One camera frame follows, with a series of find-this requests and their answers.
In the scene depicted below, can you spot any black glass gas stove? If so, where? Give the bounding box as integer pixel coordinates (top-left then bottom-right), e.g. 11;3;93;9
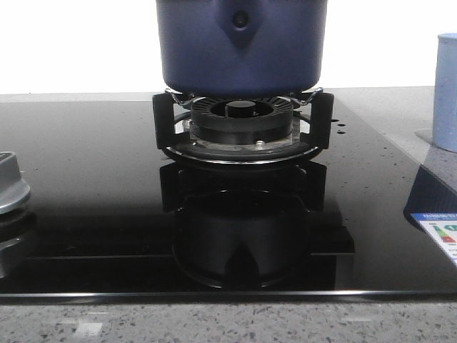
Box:
1;100;456;304

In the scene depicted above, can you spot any blue cooking pot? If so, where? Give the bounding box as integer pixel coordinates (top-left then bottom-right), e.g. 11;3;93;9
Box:
156;0;328;98

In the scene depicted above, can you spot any light blue cup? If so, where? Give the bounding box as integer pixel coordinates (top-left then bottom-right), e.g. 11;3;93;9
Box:
433;33;456;152

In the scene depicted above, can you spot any black right burner head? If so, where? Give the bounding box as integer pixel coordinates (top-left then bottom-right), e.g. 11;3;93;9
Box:
191;97;293;145

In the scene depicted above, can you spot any black right pan support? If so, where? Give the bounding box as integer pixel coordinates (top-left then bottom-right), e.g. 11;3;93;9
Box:
152;89;334;166

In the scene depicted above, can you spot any energy rating label sticker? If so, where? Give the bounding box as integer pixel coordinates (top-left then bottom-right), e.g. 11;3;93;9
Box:
411;213;456;265

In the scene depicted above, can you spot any silver stove knob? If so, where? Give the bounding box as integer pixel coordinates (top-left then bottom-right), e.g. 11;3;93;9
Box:
0;151;31;214

